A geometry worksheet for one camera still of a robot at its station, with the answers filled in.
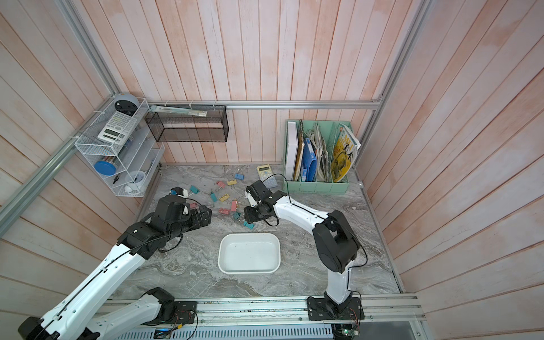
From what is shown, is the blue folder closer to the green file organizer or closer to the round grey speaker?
the green file organizer

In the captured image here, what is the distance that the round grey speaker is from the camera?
814 mm

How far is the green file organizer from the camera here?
3.17 ft

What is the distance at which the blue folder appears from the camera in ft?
3.12

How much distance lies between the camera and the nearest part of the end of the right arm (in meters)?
0.66

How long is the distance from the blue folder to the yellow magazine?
0.40 feet

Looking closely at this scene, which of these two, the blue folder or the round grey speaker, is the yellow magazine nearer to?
the blue folder

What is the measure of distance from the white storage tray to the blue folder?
336 millimetres

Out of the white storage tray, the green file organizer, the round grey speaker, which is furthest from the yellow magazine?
the round grey speaker
